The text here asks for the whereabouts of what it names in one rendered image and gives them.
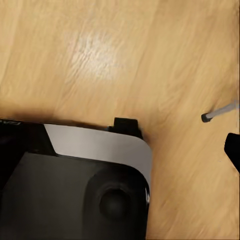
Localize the camera tripod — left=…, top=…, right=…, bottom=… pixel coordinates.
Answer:
left=201, top=100, right=240, bottom=123

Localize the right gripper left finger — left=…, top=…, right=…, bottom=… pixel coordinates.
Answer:
left=0, top=133, right=26, bottom=193

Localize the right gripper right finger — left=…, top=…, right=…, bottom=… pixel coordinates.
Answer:
left=224, top=133, right=240, bottom=173

